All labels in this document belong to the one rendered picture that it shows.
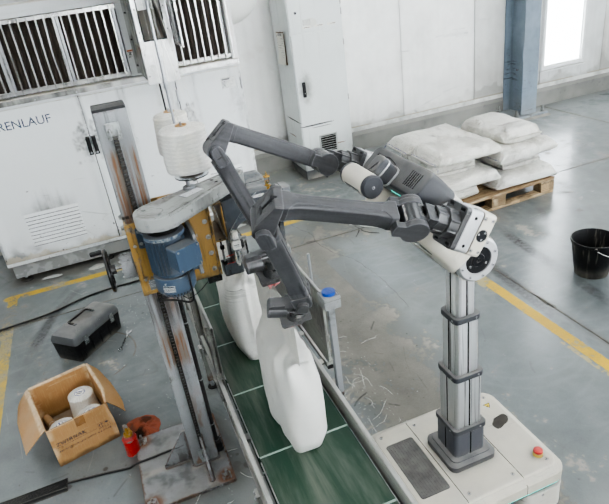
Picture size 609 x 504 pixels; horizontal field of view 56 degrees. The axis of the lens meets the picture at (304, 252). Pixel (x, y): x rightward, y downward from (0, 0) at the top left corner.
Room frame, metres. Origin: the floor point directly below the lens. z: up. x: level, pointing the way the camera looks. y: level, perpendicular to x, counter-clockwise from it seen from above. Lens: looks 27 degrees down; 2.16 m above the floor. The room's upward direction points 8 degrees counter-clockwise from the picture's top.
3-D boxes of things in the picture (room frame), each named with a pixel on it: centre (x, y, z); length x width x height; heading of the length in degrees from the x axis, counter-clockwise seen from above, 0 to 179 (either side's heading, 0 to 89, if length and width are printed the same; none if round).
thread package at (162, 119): (2.24, 0.44, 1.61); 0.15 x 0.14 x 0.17; 17
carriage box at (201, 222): (2.17, 0.54, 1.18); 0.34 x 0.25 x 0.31; 107
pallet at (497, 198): (4.90, -1.58, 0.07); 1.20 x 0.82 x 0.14; 109
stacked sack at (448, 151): (4.60, -1.38, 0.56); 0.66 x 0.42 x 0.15; 107
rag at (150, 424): (2.40, 0.99, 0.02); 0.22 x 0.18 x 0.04; 17
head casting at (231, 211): (2.31, 0.23, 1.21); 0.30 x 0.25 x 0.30; 17
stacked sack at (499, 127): (5.02, -1.89, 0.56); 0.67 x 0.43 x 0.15; 17
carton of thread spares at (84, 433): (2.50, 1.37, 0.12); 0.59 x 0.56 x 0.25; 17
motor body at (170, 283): (1.94, 0.50, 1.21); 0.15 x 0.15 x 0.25
